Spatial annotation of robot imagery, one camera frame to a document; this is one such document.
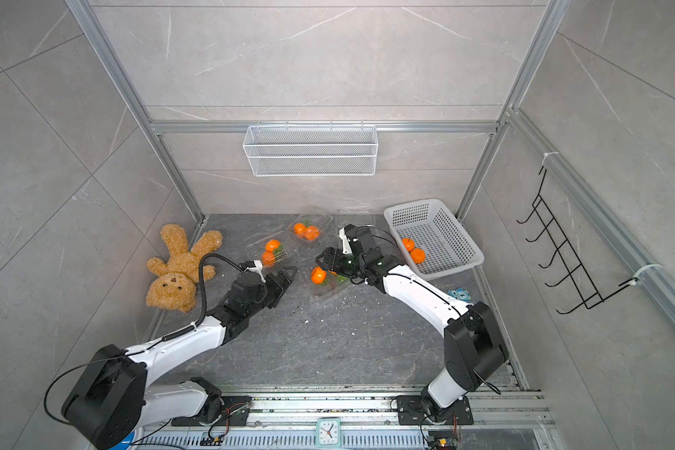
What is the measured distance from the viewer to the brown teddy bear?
897 millimetres

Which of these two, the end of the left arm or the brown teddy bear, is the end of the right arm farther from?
the brown teddy bear

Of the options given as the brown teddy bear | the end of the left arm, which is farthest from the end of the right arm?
the brown teddy bear
